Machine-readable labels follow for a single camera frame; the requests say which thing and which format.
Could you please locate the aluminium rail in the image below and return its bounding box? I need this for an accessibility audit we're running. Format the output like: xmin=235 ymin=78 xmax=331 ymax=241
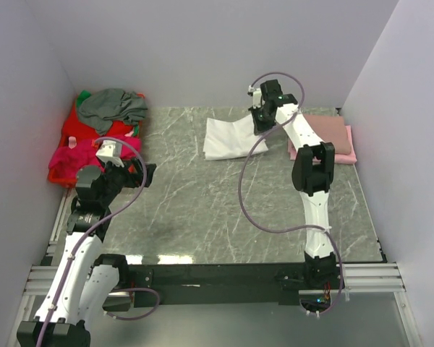
xmin=299 ymin=262 xmax=408 ymax=294

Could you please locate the magenta t-shirt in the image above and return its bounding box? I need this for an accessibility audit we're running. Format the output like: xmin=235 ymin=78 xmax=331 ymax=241
xmin=48 ymin=135 xmax=142 ymax=179

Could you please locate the red plastic bin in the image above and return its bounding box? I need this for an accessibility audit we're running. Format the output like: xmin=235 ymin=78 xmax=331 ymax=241
xmin=48 ymin=90 xmax=142 ymax=188

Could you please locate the folded pink t-shirt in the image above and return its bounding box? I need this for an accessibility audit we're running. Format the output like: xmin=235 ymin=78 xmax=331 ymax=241
xmin=288 ymin=125 xmax=357 ymax=165

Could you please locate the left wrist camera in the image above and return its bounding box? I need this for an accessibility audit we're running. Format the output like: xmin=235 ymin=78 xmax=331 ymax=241
xmin=95 ymin=140 xmax=124 ymax=167

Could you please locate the red t-shirt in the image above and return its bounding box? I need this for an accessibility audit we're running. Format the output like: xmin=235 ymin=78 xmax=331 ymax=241
xmin=59 ymin=103 xmax=135 ymax=147

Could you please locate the grey t-shirt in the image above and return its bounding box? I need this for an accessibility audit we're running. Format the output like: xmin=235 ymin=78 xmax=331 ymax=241
xmin=76 ymin=88 xmax=148 ymax=135

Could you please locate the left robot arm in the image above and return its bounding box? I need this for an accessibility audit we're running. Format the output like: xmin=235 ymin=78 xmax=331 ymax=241
xmin=17 ymin=158 xmax=156 ymax=346

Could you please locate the green t-shirt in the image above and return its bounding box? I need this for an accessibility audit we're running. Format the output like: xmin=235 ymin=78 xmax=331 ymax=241
xmin=75 ymin=90 xmax=91 ymax=108

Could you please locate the white t-shirt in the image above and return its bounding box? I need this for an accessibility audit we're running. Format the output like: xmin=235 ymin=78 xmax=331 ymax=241
xmin=203 ymin=115 xmax=261 ymax=161

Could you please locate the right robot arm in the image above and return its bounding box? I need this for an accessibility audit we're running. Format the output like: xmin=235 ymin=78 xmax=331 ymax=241
xmin=248 ymin=80 xmax=338 ymax=286

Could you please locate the folded tan t-shirt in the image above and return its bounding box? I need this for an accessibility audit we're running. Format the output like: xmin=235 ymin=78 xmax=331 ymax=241
xmin=284 ymin=113 xmax=353 ymax=155

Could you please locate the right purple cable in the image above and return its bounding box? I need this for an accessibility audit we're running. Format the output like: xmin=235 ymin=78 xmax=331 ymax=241
xmin=237 ymin=72 xmax=345 ymax=317

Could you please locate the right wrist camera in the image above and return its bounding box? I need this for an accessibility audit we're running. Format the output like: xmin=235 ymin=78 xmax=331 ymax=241
xmin=247 ymin=85 xmax=263 ymax=108

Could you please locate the black base beam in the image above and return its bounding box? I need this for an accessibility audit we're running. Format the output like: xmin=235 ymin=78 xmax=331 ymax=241
xmin=129 ymin=262 xmax=344 ymax=308

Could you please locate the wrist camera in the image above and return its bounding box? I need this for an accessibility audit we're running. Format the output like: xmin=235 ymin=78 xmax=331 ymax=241
xmin=95 ymin=140 xmax=124 ymax=167
xmin=247 ymin=85 xmax=263 ymax=108

